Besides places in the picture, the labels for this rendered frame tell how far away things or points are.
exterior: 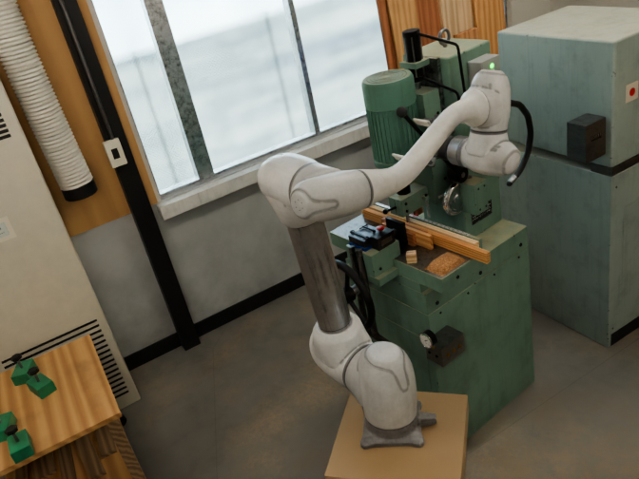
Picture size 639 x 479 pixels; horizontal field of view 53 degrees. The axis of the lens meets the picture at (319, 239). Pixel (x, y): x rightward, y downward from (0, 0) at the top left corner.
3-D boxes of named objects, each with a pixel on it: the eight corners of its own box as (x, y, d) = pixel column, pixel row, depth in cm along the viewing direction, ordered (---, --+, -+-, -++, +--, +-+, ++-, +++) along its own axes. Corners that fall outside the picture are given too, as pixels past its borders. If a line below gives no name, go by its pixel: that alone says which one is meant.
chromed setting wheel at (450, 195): (442, 220, 232) (438, 189, 227) (465, 205, 238) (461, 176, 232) (448, 221, 230) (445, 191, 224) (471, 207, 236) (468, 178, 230)
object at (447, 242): (364, 218, 258) (362, 209, 257) (368, 216, 259) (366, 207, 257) (487, 264, 212) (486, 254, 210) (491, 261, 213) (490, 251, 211)
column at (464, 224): (424, 228, 262) (400, 54, 228) (460, 206, 272) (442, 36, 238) (466, 243, 245) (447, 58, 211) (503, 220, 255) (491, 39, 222)
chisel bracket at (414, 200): (391, 217, 236) (387, 196, 232) (416, 201, 243) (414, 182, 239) (404, 221, 231) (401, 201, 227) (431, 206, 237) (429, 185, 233)
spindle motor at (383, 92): (364, 166, 229) (349, 82, 214) (399, 148, 237) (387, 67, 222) (398, 176, 216) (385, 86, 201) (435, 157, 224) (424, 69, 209)
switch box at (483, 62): (471, 106, 225) (466, 62, 217) (489, 97, 229) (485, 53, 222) (484, 108, 220) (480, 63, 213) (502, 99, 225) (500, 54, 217)
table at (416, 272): (313, 255, 253) (310, 241, 250) (369, 222, 267) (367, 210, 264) (424, 308, 207) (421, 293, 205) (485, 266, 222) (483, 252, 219)
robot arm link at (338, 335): (350, 403, 190) (307, 370, 206) (389, 373, 196) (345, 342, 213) (280, 180, 150) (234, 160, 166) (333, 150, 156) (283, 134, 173)
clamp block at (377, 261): (348, 265, 234) (344, 244, 230) (376, 249, 241) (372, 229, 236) (376, 278, 223) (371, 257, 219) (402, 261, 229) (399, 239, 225)
